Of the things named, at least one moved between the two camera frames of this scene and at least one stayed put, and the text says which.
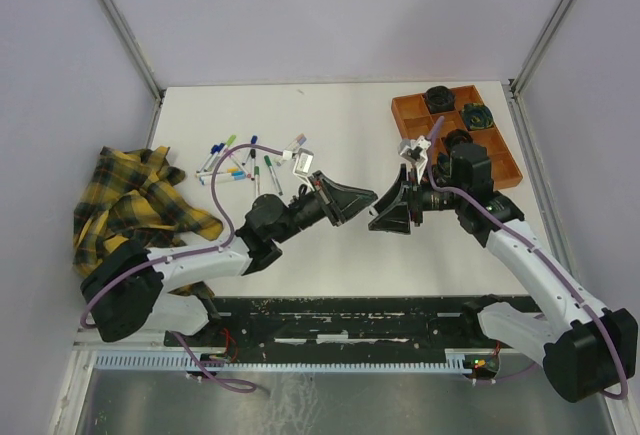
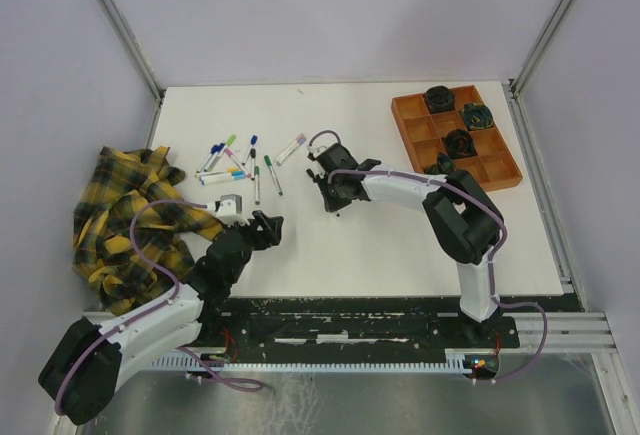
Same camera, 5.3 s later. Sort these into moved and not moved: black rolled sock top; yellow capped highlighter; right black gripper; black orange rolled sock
Moved: right black gripper
Not moved: black orange rolled sock; yellow capped highlighter; black rolled sock top
